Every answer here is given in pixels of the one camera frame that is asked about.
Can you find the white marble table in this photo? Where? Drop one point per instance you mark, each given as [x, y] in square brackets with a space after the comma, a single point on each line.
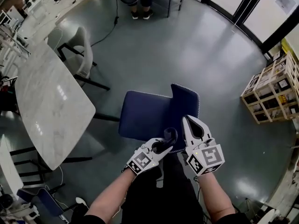
[46, 101]

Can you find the small white table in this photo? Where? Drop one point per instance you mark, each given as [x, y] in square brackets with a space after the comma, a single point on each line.
[7, 167]

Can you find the wooden slat crate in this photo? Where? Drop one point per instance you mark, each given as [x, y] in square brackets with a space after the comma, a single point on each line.
[271, 94]

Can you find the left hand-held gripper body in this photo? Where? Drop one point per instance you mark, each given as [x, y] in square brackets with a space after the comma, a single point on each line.
[142, 158]

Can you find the yellow box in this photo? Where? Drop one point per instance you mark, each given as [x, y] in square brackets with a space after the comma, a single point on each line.
[287, 46]

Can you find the person's left forearm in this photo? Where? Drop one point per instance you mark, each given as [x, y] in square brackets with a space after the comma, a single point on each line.
[112, 195]

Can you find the blue upholstered chair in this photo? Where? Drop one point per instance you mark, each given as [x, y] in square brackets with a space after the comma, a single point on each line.
[142, 115]

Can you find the person's black clothing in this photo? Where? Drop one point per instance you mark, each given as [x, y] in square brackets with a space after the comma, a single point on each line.
[163, 195]

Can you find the black window frame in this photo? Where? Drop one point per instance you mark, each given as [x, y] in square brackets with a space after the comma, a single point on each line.
[251, 10]

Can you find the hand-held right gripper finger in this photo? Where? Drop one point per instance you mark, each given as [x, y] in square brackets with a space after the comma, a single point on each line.
[186, 132]
[205, 132]

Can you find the blue chair with black legs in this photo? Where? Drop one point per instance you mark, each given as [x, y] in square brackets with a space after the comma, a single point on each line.
[42, 199]

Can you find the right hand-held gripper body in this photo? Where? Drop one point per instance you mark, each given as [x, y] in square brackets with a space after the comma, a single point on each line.
[208, 158]

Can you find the dark grey cloth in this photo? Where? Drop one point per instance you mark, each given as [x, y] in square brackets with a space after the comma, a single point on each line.
[171, 135]

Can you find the person's right forearm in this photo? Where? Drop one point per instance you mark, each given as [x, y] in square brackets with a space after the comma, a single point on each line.
[213, 195]

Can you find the light grey shell chair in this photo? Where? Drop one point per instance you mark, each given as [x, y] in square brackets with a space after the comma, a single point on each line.
[81, 52]

